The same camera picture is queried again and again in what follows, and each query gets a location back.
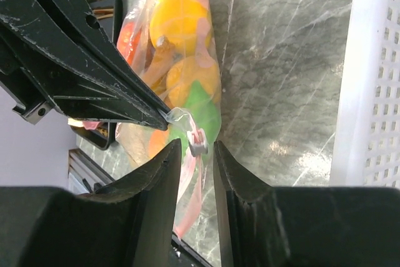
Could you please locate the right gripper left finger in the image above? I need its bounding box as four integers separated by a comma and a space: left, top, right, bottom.
78, 139, 181, 266

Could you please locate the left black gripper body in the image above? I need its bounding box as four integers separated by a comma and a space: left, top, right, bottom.
1, 29, 52, 123

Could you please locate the white plastic basket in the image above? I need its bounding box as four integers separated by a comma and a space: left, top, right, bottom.
329, 0, 399, 188

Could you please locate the black tray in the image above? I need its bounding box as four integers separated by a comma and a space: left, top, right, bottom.
68, 0, 123, 151

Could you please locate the aluminium rail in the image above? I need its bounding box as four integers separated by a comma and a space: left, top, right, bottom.
67, 148, 114, 194

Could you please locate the yellow bell pepper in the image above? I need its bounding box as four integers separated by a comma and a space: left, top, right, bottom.
149, 0, 212, 56

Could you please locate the orange fried food piece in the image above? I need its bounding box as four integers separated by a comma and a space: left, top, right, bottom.
142, 36, 178, 91

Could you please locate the orange pumpkin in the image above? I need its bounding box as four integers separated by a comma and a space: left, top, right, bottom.
117, 22, 141, 65

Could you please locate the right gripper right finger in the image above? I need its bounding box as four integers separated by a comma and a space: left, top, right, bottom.
213, 141, 291, 266

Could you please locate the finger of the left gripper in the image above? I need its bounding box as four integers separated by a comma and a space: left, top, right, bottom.
1, 0, 169, 130

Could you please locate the clear zip top bag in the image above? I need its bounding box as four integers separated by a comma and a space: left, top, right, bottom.
116, 0, 221, 237

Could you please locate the green cucumber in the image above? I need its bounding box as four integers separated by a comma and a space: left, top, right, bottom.
168, 81, 221, 156

